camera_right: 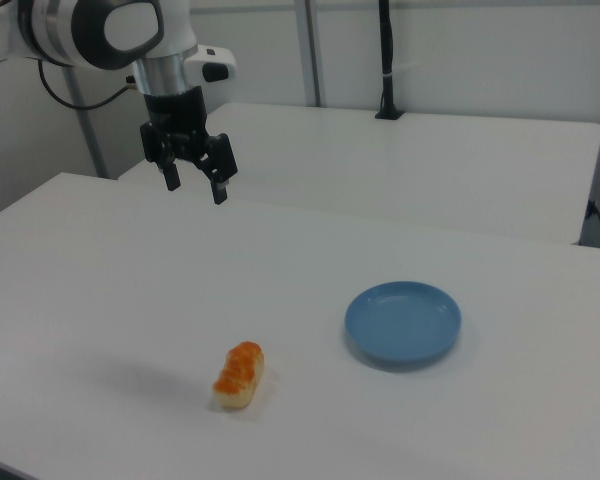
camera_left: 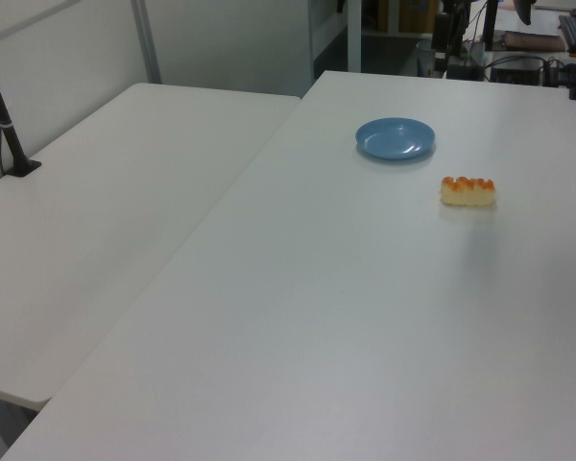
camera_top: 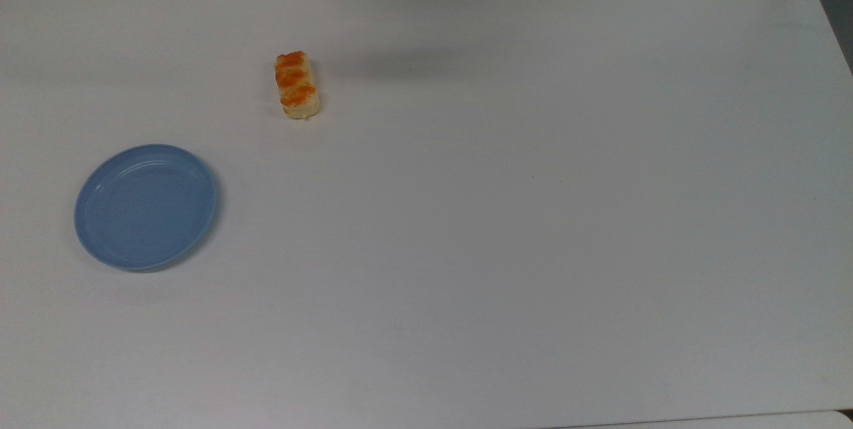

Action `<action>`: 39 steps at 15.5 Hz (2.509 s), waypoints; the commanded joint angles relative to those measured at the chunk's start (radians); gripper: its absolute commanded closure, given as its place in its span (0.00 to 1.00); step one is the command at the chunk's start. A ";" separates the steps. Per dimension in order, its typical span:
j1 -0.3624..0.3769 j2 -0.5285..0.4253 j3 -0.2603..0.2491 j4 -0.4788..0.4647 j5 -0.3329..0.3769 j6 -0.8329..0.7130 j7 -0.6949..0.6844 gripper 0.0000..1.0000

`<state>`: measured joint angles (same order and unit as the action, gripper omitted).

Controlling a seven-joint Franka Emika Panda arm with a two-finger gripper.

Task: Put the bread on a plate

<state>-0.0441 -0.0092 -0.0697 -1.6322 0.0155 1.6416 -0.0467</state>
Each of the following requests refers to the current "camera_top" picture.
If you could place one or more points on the orange glazed bread loaf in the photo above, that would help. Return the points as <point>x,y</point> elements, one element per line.
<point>296,84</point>

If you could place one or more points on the blue round plate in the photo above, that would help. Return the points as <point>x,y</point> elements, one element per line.
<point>146,207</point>

